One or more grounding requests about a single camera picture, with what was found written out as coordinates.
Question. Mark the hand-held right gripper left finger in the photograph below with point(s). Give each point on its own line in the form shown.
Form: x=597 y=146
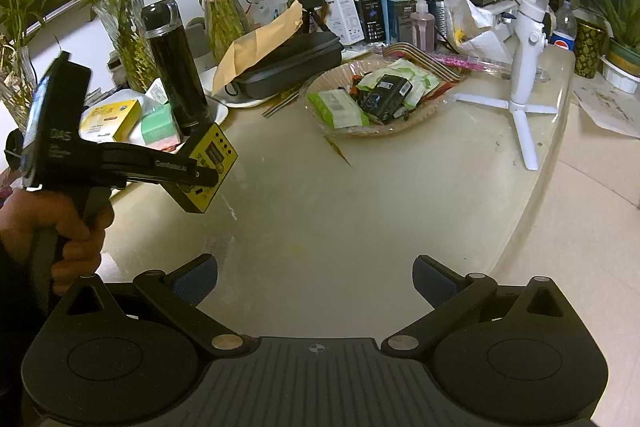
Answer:
x=197 y=279

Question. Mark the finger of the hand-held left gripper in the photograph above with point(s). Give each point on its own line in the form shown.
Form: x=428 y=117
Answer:
x=190 y=174
x=150 y=150

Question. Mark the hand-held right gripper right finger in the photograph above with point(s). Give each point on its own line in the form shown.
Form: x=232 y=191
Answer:
x=435 y=282

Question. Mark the black yellow-faced box device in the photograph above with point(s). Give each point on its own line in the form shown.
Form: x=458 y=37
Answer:
x=217 y=152

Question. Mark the person's left hand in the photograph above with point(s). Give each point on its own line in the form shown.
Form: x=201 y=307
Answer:
x=30 y=212

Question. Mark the red flat box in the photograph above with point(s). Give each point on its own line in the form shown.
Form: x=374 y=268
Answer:
x=167 y=147

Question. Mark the green tissue pack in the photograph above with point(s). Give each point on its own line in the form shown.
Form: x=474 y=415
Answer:
x=160 y=127

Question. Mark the yellow white carton box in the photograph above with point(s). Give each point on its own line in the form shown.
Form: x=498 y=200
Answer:
x=112 y=119

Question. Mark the white label packet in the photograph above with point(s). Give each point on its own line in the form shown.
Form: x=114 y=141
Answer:
x=159 y=92

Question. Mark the white tray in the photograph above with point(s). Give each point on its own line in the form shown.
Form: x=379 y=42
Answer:
x=220 y=112

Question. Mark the black thermos bottle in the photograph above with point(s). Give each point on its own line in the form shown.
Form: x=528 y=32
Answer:
x=175 y=72

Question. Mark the white plate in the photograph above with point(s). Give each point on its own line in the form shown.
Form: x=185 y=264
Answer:
x=250 y=103

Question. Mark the brown paper envelope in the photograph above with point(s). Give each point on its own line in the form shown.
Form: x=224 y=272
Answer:
x=255 y=47

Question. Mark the brown wooden pick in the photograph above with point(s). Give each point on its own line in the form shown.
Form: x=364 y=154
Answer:
x=337 y=151

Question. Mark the black zip case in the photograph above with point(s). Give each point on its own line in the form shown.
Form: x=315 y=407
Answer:
x=295 y=67

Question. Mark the clear glass dish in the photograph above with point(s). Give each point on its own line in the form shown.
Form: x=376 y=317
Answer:
x=400 y=127

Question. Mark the green wipes pack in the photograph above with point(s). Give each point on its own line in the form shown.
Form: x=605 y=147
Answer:
x=337 y=107

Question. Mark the white printed plastic bag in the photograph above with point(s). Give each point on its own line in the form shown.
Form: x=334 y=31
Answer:
x=272 y=4

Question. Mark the black packet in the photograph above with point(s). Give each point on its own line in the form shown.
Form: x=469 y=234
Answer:
x=387 y=97

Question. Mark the light green packet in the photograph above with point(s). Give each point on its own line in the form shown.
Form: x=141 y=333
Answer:
x=425 y=82

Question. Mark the small black tripod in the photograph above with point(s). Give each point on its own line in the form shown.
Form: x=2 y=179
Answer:
x=315 y=4

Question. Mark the pink patterned strip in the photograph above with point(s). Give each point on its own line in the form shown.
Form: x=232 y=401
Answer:
x=475 y=62

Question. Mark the stained paper sheet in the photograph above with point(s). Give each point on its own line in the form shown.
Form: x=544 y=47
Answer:
x=610 y=112

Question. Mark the black carton box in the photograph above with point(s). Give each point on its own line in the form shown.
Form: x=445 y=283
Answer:
x=372 y=12

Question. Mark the pink pump bottle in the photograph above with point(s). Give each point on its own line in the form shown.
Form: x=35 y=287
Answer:
x=423 y=29

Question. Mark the blue carton box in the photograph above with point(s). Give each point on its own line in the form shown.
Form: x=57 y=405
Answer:
x=400 y=17

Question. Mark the white gimbal tripod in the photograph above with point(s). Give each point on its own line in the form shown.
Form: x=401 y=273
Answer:
x=530 y=37

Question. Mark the clear plastic soda bottle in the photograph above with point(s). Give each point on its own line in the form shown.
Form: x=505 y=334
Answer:
x=562 y=39

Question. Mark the green plant in white pot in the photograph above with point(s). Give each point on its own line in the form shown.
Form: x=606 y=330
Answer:
x=620 y=79

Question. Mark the gold patterned can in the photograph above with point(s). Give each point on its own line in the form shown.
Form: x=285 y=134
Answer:
x=590 y=52

